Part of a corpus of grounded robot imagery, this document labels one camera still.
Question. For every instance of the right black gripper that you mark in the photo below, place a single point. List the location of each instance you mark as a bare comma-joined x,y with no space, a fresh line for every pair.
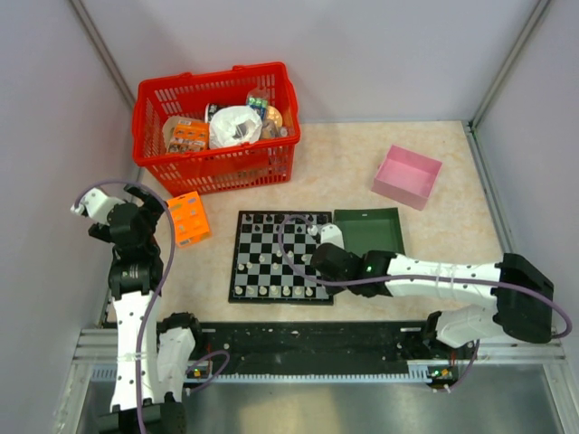
335,290

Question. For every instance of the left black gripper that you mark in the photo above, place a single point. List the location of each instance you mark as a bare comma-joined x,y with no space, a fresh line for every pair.
151,210

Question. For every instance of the black and white chessboard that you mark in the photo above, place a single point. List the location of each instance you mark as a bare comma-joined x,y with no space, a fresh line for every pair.
265,273

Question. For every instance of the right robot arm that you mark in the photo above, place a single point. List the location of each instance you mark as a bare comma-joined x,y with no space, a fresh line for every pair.
509,297

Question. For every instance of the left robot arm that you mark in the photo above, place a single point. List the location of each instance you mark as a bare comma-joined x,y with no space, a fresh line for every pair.
152,358

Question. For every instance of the dark green tray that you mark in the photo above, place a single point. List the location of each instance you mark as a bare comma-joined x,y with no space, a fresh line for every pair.
370,229

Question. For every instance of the orange snack box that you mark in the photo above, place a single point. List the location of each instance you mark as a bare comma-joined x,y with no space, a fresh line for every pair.
183,135

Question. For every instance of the pink box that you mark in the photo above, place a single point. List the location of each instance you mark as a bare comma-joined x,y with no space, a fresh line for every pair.
406,177

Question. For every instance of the red plastic shopping basket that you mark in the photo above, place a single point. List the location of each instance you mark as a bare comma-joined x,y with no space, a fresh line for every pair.
265,87

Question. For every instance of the white plastic bag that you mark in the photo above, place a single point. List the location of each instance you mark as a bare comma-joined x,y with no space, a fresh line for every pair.
234,126

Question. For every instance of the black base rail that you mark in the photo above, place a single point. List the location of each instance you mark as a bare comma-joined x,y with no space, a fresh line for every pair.
321,348

